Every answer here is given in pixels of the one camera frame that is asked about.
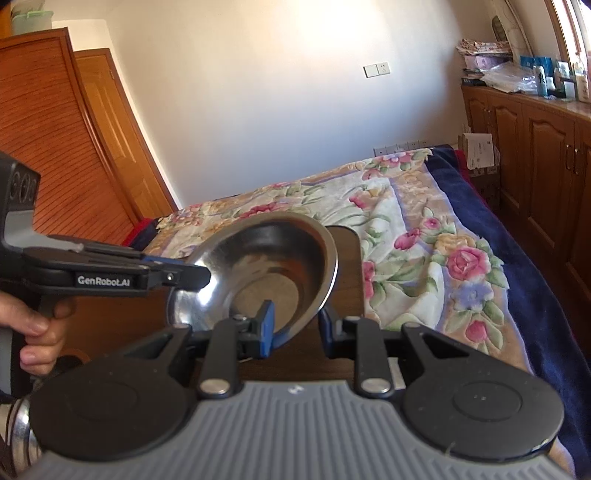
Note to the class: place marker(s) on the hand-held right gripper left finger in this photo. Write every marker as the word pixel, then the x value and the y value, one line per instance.
pixel 267 330

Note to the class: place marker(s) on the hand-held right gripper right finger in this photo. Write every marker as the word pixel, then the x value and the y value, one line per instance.
pixel 326 333

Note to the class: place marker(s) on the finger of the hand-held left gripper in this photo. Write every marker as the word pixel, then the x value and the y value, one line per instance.
pixel 161 261
pixel 184 278

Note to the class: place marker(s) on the stainless steel bowl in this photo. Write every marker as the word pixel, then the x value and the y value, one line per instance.
pixel 277 258
pixel 21 434

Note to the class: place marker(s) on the person's left hand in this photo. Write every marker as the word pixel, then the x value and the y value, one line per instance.
pixel 41 341

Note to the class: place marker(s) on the red cloth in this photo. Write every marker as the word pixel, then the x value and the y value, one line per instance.
pixel 144 230

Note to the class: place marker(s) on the wooden door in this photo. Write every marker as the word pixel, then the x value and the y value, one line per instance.
pixel 124 138

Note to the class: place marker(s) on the floral blanket with navy border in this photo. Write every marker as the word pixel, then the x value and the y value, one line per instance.
pixel 415 221

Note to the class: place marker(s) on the slatted wooden wardrobe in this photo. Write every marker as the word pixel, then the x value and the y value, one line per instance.
pixel 55 138

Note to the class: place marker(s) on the green plastic box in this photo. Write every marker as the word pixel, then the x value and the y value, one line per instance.
pixel 30 16

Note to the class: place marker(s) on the wooden cabinet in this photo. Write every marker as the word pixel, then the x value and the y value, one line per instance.
pixel 545 161

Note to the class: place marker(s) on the stack of books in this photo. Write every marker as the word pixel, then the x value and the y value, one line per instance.
pixel 473 77

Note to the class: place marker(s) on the clear plastic bag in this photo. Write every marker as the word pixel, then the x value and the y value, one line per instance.
pixel 508 77

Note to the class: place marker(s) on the floral patterned box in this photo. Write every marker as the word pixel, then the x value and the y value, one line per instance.
pixel 485 47

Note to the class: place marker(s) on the row of bottles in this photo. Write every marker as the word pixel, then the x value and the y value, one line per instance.
pixel 558 78

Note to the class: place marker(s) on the wooden framed window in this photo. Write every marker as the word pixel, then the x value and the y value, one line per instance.
pixel 570 27

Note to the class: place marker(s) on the row of wall outlets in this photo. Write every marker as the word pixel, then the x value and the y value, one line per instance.
pixel 401 146

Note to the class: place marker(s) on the white wall switch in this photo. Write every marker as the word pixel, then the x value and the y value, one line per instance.
pixel 376 69

